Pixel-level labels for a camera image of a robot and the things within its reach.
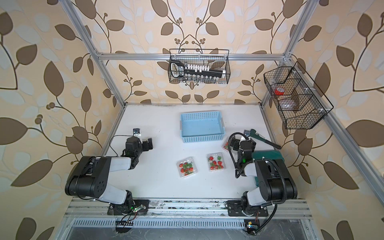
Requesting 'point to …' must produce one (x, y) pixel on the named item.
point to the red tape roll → (279, 91)
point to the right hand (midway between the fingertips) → (243, 137)
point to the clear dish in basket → (290, 105)
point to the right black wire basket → (299, 102)
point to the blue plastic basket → (202, 127)
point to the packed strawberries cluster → (226, 146)
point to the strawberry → (186, 168)
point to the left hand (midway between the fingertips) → (141, 138)
